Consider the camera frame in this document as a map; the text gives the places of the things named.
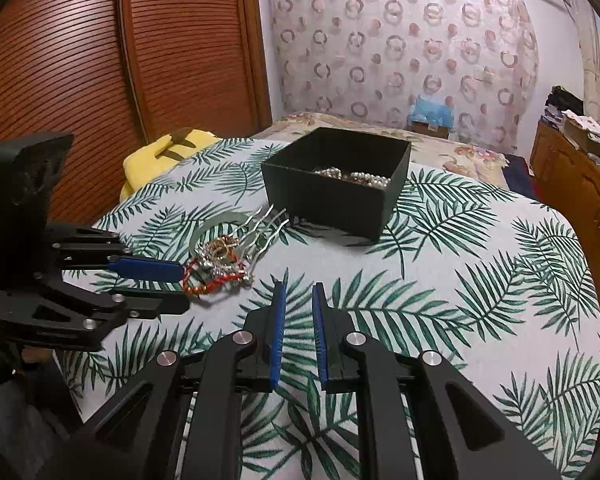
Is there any white pearl necklace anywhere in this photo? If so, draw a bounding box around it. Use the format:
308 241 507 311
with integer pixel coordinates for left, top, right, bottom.
313 164 392 191

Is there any silver hair comb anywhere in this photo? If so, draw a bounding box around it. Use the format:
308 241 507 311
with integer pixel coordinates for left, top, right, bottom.
232 206 289 269

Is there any black jewelry box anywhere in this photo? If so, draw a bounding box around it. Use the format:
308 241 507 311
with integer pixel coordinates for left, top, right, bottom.
261 127 412 242

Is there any circle pattern curtain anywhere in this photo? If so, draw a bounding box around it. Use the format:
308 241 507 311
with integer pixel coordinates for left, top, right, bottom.
270 0 539 153

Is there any pile of folded clothes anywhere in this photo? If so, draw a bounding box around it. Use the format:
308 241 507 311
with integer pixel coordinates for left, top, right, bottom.
541 86 600 158

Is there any red beaded jewelry pile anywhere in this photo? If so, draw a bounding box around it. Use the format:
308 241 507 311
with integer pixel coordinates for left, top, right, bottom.
181 234 253 297

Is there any palm leaf print cloth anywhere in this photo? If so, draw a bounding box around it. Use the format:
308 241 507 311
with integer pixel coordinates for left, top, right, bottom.
59 164 600 479

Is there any wooden sideboard cabinet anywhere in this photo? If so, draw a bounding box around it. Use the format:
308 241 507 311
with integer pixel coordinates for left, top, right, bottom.
530 122 600 300

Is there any wooden louvered wardrobe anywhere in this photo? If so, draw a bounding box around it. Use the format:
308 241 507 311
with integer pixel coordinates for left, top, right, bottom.
0 0 272 223

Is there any yellow plush toy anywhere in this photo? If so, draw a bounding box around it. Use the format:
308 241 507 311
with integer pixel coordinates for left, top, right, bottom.
120 127 219 203

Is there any blue bag on box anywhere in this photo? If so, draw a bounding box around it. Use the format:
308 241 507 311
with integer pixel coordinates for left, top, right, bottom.
406 96 454 139

